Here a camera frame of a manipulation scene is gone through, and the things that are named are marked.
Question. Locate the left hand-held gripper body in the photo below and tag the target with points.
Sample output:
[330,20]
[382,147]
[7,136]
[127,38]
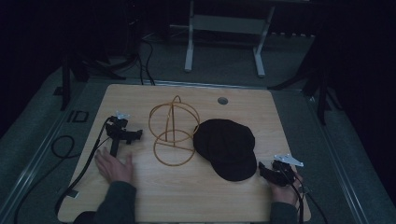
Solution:
[115,130]

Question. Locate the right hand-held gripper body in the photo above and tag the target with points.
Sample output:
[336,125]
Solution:
[285,174]

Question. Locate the black cap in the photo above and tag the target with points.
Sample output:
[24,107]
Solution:
[225,149]

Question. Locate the person's right hand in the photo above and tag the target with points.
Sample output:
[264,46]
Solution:
[286,194]

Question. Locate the person's left hand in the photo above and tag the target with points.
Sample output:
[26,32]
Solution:
[113,168]

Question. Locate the dark metal stand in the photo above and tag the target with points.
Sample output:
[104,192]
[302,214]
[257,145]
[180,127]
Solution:
[67,81]
[322,93]

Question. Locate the black tape piece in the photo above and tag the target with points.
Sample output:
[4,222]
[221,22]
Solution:
[72,193]

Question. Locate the grey table grommet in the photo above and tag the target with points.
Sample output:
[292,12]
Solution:
[222,100]

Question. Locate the white metal table frame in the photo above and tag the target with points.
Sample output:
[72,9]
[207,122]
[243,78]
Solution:
[227,24]

